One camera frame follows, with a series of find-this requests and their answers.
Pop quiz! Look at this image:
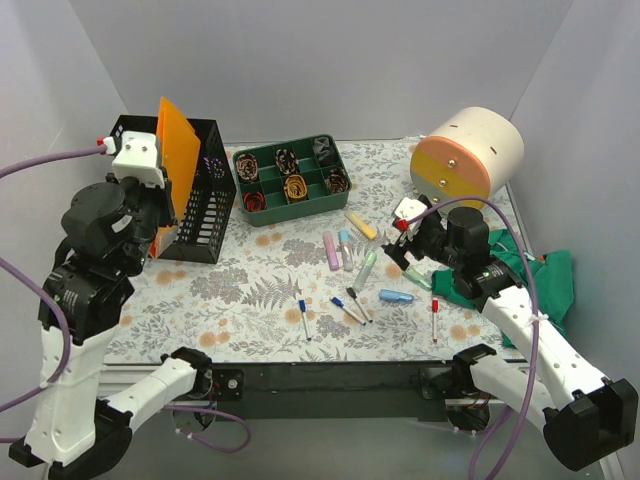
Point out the yellow highlighter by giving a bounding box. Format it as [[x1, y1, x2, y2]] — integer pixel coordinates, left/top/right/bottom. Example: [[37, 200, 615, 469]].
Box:
[[344, 211, 377, 240]]

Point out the orange plastic folder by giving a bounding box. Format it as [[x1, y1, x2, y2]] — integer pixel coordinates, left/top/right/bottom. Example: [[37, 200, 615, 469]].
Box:
[[150, 97, 201, 259]]

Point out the pink highlighter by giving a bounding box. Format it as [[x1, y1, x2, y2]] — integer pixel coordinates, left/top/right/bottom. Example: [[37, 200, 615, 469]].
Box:
[[322, 231, 340, 271]]

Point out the cream cylindrical drawer box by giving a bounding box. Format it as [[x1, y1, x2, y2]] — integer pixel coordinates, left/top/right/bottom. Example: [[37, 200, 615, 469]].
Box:
[[410, 107, 524, 204]]

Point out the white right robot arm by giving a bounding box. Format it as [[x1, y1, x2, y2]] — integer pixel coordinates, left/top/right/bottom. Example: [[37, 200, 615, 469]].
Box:
[[384, 196, 639, 471]]

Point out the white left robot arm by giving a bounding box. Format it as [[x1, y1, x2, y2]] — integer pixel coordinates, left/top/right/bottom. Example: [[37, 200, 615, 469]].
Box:
[[9, 175, 213, 479]]

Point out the light green clear highlighter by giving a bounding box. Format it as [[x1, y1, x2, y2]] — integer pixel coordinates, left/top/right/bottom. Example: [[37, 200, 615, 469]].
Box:
[[403, 266, 431, 291]]

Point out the blue lying highlighter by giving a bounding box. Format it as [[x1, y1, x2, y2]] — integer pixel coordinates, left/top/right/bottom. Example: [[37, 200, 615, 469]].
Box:
[[378, 289, 414, 304]]

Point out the black mesh file holder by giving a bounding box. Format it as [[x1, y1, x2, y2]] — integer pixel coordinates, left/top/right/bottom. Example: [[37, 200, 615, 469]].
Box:
[[108, 114, 237, 265]]

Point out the blue highlighter upright cap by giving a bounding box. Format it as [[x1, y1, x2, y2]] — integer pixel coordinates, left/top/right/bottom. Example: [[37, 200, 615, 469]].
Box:
[[338, 229, 354, 272]]

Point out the black cap marker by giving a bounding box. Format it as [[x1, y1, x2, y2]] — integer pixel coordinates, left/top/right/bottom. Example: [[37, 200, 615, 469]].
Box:
[[347, 287, 373, 323]]

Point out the red cap marker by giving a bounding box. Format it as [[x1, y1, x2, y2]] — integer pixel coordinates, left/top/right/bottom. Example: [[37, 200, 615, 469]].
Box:
[[431, 297, 439, 344]]

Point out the blue cap marker middle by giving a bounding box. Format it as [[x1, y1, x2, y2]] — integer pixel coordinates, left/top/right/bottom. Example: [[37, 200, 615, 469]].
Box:
[[330, 297, 366, 326]]

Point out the blue cap marker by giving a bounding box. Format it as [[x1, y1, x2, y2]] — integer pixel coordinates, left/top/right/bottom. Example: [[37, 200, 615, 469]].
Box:
[[298, 298, 312, 342], [330, 297, 366, 326]]

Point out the floral table mat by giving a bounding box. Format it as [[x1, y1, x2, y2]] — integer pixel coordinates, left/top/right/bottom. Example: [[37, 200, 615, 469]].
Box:
[[105, 141, 518, 364]]

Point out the blue cap marker left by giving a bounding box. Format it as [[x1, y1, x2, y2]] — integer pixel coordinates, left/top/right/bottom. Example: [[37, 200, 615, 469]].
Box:
[[298, 298, 312, 342]]

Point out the green compartment tray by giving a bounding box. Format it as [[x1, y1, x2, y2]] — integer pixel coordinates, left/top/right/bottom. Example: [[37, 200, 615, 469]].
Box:
[[232, 134, 352, 227]]

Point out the green cloth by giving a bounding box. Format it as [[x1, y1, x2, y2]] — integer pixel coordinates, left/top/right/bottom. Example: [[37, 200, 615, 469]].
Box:
[[431, 229, 575, 337]]

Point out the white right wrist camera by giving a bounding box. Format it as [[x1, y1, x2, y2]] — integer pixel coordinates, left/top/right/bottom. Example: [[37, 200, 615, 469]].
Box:
[[392, 197, 424, 236]]

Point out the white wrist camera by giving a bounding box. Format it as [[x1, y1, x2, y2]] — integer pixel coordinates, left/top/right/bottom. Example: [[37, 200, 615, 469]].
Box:
[[98, 131, 166, 188], [392, 197, 424, 236]]

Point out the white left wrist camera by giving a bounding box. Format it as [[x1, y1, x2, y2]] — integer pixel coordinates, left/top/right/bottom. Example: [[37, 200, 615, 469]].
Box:
[[98, 131, 166, 188]]

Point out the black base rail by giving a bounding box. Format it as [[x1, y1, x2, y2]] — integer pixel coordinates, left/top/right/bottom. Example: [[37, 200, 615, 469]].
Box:
[[212, 361, 482, 422]]

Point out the aluminium frame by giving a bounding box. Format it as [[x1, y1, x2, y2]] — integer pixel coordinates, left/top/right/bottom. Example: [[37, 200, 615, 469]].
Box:
[[44, 362, 626, 480]]

